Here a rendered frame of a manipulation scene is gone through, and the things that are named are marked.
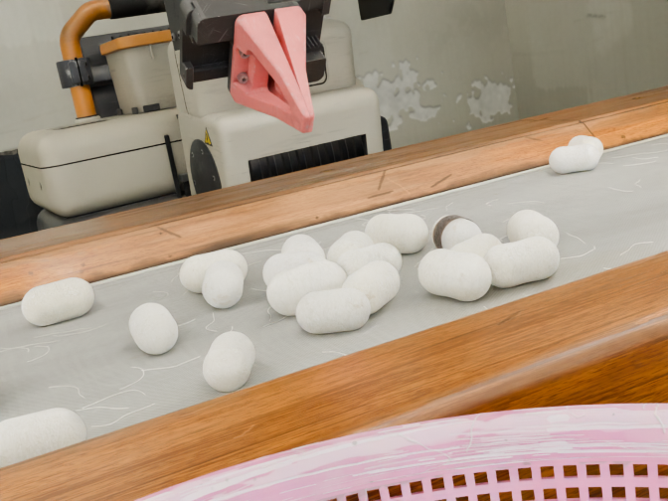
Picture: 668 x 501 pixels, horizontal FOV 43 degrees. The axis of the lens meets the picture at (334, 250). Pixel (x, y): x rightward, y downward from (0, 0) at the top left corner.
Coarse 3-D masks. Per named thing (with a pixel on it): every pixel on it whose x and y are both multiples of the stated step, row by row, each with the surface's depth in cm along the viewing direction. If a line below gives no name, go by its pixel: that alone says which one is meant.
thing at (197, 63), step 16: (192, 0) 54; (272, 0) 56; (288, 0) 56; (304, 0) 56; (320, 0) 57; (320, 16) 59; (320, 32) 60; (192, 48) 56; (208, 48) 57; (224, 48) 57; (192, 64) 57; (208, 64) 58; (224, 64) 58; (192, 80) 57; (208, 80) 59
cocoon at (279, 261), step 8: (272, 256) 42; (280, 256) 42; (288, 256) 41; (296, 256) 41; (304, 256) 41; (312, 256) 41; (320, 256) 41; (264, 264) 42; (272, 264) 42; (280, 264) 41; (288, 264) 41; (296, 264) 41; (264, 272) 42; (272, 272) 41; (264, 280) 42
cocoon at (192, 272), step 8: (192, 256) 45; (200, 256) 45; (208, 256) 45; (216, 256) 44; (224, 256) 44; (232, 256) 44; (240, 256) 45; (184, 264) 45; (192, 264) 44; (200, 264) 44; (208, 264) 44; (240, 264) 44; (184, 272) 44; (192, 272) 44; (200, 272) 44; (184, 280) 44; (192, 280) 44; (200, 280) 44; (192, 288) 45; (200, 288) 44
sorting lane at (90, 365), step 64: (448, 192) 61; (512, 192) 57; (576, 192) 54; (640, 192) 51; (256, 256) 52; (576, 256) 40; (640, 256) 38; (0, 320) 47; (128, 320) 42; (192, 320) 40; (256, 320) 39; (384, 320) 36; (448, 320) 34; (0, 384) 36; (64, 384) 35; (128, 384) 33; (192, 384) 32; (256, 384) 31
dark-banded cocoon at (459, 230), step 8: (448, 224) 43; (456, 224) 42; (464, 224) 42; (472, 224) 42; (432, 232) 44; (448, 232) 42; (456, 232) 42; (464, 232) 42; (472, 232) 42; (480, 232) 42; (432, 240) 44; (448, 240) 42; (456, 240) 42; (464, 240) 42; (448, 248) 42
